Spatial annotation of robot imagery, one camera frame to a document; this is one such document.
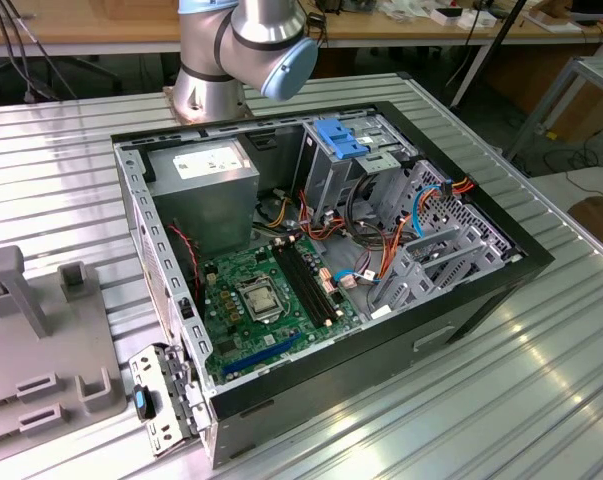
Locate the blue expansion slot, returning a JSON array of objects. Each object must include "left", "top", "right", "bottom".
[{"left": 223, "top": 332, "right": 302, "bottom": 380}]

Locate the grey optical drive cage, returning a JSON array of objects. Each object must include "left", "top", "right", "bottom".
[{"left": 300, "top": 117, "right": 407, "bottom": 214}]

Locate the small white box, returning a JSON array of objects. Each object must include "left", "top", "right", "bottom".
[{"left": 455, "top": 10, "right": 497, "bottom": 30}]

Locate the blue drive cage latch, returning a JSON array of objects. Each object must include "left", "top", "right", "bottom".
[{"left": 314, "top": 118, "right": 373, "bottom": 160}]

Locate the yellow black power wire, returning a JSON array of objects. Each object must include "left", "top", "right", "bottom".
[{"left": 258, "top": 192, "right": 288, "bottom": 227}]

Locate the grey parts rack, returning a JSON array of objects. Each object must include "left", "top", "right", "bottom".
[{"left": 0, "top": 244, "right": 132, "bottom": 451}]

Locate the black RAM slot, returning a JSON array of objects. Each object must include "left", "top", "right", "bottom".
[
  {"left": 283, "top": 238, "right": 343, "bottom": 325},
  {"left": 273, "top": 242, "right": 332, "bottom": 329}
]

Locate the red black fan wire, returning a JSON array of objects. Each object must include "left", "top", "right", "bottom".
[{"left": 165, "top": 223, "right": 202, "bottom": 307}]

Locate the silver expansion card retainer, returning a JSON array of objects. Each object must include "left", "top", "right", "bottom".
[{"left": 128, "top": 342, "right": 217, "bottom": 459}]

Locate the brown cardboard box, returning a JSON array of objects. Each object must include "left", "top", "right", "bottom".
[{"left": 566, "top": 196, "right": 603, "bottom": 256}]

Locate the orange red drive wire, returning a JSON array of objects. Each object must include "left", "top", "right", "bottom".
[{"left": 296, "top": 189, "right": 350, "bottom": 244}]

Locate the purple white panel wire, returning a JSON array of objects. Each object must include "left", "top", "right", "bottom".
[{"left": 353, "top": 248, "right": 380, "bottom": 284}]

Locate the grey disk bay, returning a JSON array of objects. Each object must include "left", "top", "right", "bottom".
[{"left": 368, "top": 227, "right": 525, "bottom": 321}]

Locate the silver CPU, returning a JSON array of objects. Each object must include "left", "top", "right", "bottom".
[{"left": 245, "top": 288, "right": 277, "bottom": 316}]

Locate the black PC case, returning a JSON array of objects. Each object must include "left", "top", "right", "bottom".
[{"left": 109, "top": 99, "right": 556, "bottom": 469}]

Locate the black tripod pole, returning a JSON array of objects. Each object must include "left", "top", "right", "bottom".
[{"left": 475, "top": 0, "right": 528, "bottom": 61}]

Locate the grey power supply unit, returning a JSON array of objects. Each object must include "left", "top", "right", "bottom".
[{"left": 145, "top": 138, "right": 261, "bottom": 261}]

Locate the green motherboard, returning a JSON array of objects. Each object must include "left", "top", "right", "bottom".
[{"left": 200, "top": 234, "right": 365, "bottom": 386}]

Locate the thick black cable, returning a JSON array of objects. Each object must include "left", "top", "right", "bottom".
[{"left": 344, "top": 172, "right": 385, "bottom": 241}]

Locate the blue data wire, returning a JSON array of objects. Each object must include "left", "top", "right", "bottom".
[{"left": 333, "top": 183, "right": 452, "bottom": 289}]

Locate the robot cable bundle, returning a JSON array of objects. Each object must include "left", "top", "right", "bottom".
[{"left": 0, "top": 0, "right": 77, "bottom": 104}]

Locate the CPU socket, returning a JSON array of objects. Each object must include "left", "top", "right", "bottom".
[{"left": 235, "top": 276, "right": 288, "bottom": 325}]

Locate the large brown carton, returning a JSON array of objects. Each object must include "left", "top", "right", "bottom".
[{"left": 548, "top": 79, "right": 603, "bottom": 146}]

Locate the wooden workbench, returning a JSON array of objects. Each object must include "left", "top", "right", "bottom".
[{"left": 0, "top": 0, "right": 603, "bottom": 59}]

